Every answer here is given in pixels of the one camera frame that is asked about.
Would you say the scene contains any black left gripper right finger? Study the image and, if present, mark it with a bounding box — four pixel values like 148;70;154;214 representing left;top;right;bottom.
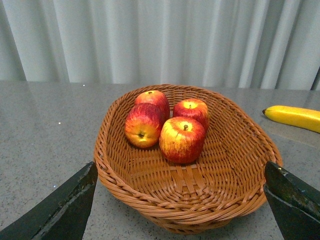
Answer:
263;161;320;240

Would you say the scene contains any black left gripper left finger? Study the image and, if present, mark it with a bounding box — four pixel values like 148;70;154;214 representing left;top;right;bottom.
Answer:
0;162;98;240

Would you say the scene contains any large red yellow apple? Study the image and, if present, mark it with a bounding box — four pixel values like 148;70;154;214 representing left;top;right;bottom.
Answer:
159;116;206;164

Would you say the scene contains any small red apple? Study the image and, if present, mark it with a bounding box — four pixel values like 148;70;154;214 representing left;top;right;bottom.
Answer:
172;98;210;131

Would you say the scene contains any left brown wicker basket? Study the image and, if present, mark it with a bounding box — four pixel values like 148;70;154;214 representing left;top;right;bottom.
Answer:
93;84;283;235

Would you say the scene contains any large yellow banana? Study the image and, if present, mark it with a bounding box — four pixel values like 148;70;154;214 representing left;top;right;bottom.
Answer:
262;105;320;133

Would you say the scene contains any red apple lying on side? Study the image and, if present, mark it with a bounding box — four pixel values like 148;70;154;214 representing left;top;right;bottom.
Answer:
124;102;165;149

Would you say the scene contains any red apple back in basket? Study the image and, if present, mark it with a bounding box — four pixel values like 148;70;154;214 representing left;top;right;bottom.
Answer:
135;90;171;120

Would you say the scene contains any grey white curtain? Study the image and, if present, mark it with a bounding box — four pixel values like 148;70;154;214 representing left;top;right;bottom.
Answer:
0;0;320;90

